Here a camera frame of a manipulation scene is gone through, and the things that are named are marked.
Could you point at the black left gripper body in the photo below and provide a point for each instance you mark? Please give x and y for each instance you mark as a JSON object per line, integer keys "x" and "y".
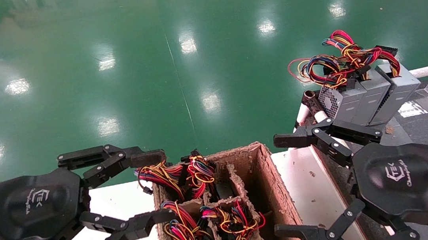
{"x": 36, "y": 210}

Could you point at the small brown cardboard scrap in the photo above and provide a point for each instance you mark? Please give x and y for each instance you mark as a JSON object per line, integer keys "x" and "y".
{"x": 389, "y": 130}

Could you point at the short white leg pipe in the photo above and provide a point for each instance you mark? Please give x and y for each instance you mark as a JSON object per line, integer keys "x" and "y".
{"x": 301, "y": 114}

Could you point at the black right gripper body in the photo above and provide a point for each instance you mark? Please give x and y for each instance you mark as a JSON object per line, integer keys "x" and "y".
{"x": 403, "y": 183}

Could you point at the brown cardboard box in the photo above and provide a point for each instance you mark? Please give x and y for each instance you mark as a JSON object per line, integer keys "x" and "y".
{"x": 273, "y": 193}

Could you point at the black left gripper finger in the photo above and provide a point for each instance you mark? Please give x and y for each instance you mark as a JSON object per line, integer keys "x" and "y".
{"x": 145, "y": 224}
{"x": 146, "y": 158}

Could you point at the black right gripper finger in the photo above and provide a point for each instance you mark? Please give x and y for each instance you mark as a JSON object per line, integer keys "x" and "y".
{"x": 291, "y": 139}
{"x": 310, "y": 237}

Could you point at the rusty brown pipe joint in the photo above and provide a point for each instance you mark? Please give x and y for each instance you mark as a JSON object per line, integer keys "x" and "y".
{"x": 310, "y": 100}

